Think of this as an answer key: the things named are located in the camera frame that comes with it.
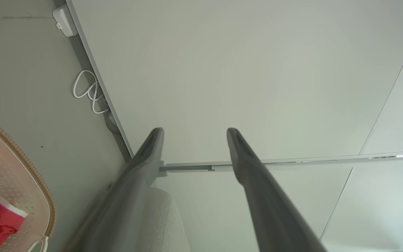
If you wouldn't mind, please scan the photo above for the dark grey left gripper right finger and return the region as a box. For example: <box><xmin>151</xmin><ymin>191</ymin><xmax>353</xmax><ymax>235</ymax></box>
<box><xmin>226</xmin><ymin>127</ymin><xmax>328</xmax><ymax>252</ymax></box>

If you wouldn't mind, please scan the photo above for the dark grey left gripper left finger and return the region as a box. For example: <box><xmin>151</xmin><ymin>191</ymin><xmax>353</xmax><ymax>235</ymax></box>
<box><xmin>65</xmin><ymin>127</ymin><xmax>164</xmax><ymax>252</ymax></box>

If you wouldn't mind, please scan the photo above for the grey fabric sofa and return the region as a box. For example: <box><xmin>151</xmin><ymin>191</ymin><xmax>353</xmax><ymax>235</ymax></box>
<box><xmin>141</xmin><ymin>187</ymin><xmax>192</xmax><ymax>252</ymax></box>

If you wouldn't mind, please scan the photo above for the grey partition foot without caster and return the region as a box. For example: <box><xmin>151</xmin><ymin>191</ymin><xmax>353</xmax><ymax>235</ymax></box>
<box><xmin>104</xmin><ymin>111</ymin><xmax>122</xmax><ymax>135</ymax></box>

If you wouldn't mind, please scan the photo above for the cream perforated laundry basket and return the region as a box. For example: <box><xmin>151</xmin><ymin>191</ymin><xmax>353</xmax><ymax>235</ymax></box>
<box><xmin>0</xmin><ymin>119</ymin><xmax>57</xmax><ymax>252</ymax></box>

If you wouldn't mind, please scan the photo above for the large white partition panel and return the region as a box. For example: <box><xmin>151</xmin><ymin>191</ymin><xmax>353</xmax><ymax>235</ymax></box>
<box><xmin>65</xmin><ymin>0</ymin><xmax>403</xmax><ymax>166</ymax></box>

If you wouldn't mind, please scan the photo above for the white power strip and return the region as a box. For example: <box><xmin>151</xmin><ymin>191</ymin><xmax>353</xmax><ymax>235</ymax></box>
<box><xmin>52</xmin><ymin>5</ymin><xmax>79</xmax><ymax>37</ymax></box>

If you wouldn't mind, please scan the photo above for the coiled white cable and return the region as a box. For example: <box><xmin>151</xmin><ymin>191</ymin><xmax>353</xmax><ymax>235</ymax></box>
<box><xmin>72</xmin><ymin>70</ymin><xmax>111</xmax><ymax>114</ymax></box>

